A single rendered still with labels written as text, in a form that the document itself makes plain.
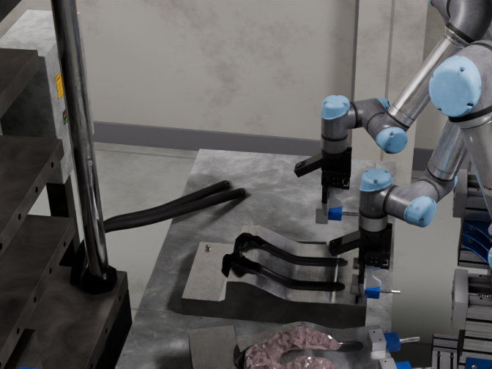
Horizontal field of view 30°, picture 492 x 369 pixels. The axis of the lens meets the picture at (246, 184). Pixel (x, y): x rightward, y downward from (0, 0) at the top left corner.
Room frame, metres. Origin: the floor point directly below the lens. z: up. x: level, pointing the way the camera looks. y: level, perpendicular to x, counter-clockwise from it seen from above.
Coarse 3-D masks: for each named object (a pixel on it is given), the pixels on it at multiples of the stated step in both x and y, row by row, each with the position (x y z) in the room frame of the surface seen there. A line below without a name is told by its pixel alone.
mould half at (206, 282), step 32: (256, 256) 2.01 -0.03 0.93; (320, 256) 2.06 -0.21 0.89; (352, 256) 2.05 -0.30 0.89; (192, 288) 1.96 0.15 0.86; (224, 288) 1.95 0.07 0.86; (256, 288) 1.89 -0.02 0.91; (288, 288) 1.92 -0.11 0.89; (256, 320) 1.89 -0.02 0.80; (288, 320) 1.87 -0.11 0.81; (320, 320) 1.86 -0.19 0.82; (352, 320) 1.84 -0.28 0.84
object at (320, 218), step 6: (318, 204) 2.22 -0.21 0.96; (318, 210) 2.19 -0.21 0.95; (330, 210) 2.20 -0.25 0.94; (336, 210) 2.20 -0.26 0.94; (342, 210) 2.21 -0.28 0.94; (318, 216) 2.19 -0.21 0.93; (324, 216) 2.19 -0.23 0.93; (330, 216) 2.19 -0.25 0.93; (336, 216) 2.19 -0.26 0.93; (318, 222) 2.19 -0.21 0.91; (324, 222) 2.19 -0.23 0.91
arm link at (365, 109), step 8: (352, 104) 2.22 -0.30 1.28; (360, 104) 2.22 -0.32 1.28; (368, 104) 2.22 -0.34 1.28; (376, 104) 2.22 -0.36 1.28; (384, 104) 2.23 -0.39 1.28; (360, 112) 2.20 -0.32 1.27; (368, 112) 2.19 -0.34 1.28; (376, 112) 2.17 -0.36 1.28; (384, 112) 2.18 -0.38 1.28; (360, 120) 2.19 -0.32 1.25; (368, 120) 2.16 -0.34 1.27
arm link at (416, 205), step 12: (396, 192) 1.86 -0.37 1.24; (408, 192) 1.85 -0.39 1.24; (420, 192) 1.85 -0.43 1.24; (432, 192) 1.87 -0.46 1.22; (384, 204) 1.85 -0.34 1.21; (396, 204) 1.83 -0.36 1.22; (408, 204) 1.82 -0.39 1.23; (420, 204) 1.81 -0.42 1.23; (432, 204) 1.81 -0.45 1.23; (396, 216) 1.83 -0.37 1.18; (408, 216) 1.80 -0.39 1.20; (420, 216) 1.79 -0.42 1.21; (432, 216) 1.82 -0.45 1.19
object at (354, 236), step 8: (352, 232) 1.93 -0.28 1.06; (360, 232) 1.92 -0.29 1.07; (336, 240) 1.93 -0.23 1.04; (344, 240) 1.91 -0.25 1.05; (352, 240) 1.90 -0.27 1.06; (360, 240) 1.89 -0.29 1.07; (368, 240) 1.89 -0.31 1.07; (336, 248) 1.90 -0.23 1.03; (344, 248) 1.89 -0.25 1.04; (352, 248) 1.89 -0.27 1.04
